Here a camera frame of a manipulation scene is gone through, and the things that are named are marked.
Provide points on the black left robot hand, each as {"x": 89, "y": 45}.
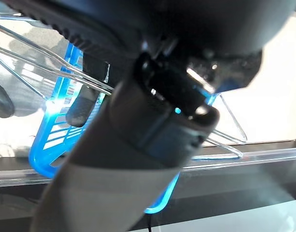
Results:
{"x": 114, "y": 169}

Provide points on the blue plastic shopping basket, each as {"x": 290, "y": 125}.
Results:
{"x": 41, "y": 157}

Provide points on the black left robot foot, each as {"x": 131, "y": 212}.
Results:
{"x": 1, "y": 99}

